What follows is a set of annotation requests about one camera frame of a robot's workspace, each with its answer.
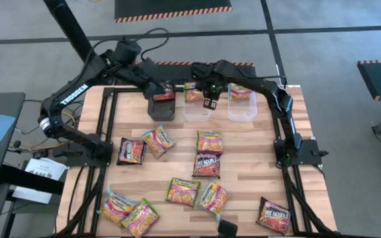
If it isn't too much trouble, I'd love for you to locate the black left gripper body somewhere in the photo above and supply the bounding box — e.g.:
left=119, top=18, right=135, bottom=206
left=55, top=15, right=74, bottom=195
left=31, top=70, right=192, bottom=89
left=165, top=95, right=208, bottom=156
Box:
left=142, top=77, right=165, bottom=100

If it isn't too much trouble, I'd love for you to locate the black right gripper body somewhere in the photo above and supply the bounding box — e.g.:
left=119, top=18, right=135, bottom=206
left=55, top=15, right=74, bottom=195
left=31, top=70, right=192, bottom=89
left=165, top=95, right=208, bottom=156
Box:
left=199, top=77, right=228, bottom=100

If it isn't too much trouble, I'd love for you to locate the black Fire Noodle ramen pack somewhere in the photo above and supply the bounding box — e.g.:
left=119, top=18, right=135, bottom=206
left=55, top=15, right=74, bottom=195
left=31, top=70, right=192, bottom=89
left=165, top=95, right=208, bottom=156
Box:
left=152, top=81, right=177, bottom=102
left=116, top=138, right=146, bottom=166
left=192, top=153, right=221, bottom=179
left=255, top=196, right=292, bottom=235

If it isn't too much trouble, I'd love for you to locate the lime chili shrimp ramen pack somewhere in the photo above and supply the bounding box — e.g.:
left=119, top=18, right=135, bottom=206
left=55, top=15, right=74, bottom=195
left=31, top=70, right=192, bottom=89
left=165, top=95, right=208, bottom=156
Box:
left=196, top=130, right=224, bottom=155
left=120, top=197, right=161, bottom=238
left=165, top=177, right=201, bottom=208
left=183, top=82, right=208, bottom=103

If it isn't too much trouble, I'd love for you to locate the dark grey plastic bin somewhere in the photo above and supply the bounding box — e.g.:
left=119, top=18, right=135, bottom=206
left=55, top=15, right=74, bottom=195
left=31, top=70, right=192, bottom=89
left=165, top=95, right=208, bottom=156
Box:
left=146, top=82, right=177, bottom=122

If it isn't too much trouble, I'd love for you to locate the clear plastic bin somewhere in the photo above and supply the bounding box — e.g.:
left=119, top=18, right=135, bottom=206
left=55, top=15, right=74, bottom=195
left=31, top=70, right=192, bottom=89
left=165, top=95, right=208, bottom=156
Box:
left=226, top=82, right=258, bottom=122
left=181, top=82, right=211, bottom=122

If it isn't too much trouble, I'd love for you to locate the black stand pole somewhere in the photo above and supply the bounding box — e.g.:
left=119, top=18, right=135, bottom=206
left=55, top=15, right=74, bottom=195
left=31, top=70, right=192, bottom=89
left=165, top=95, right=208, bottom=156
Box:
left=42, top=0, right=116, bottom=86

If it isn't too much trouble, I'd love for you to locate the small black object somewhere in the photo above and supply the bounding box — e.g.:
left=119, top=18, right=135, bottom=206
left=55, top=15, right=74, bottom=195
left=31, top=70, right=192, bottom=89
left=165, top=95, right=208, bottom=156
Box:
left=217, top=219, right=239, bottom=238

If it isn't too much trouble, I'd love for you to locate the white printed paper sheet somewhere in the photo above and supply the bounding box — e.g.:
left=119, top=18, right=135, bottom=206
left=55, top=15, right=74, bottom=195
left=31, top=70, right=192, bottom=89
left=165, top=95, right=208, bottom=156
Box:
left=23, top=157, right=68, bottom=181

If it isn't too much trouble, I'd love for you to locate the black desk beam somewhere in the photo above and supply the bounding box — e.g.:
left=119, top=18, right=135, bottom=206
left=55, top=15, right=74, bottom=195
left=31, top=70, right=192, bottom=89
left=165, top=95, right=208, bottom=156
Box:
left=0, top=164, right=65, bottom=196

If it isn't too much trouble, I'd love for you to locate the black aluminium table frame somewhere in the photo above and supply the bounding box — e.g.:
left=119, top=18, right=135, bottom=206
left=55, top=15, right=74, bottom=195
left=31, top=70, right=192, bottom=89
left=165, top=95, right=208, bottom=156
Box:
left=56, top=85, right=339, bottom=238

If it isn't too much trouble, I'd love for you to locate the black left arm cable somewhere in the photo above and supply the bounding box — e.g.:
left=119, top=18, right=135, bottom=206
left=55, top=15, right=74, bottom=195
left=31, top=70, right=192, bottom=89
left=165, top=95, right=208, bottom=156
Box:
left=84, top=27, right=171, bottom=67

